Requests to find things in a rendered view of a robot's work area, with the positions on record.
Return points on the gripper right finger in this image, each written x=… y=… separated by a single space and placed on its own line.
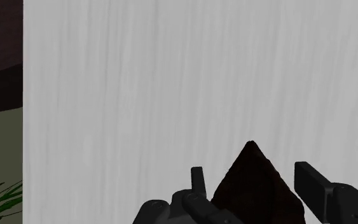
x=318 y=189

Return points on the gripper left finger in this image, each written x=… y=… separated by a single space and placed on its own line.
x=197 y=201

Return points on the dark brown pointed object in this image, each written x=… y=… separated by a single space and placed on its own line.
x=256 y=189

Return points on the white wooden table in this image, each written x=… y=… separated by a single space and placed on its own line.
x=166 y=86

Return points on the green leafy plant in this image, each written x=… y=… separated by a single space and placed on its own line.
x=2 y=204

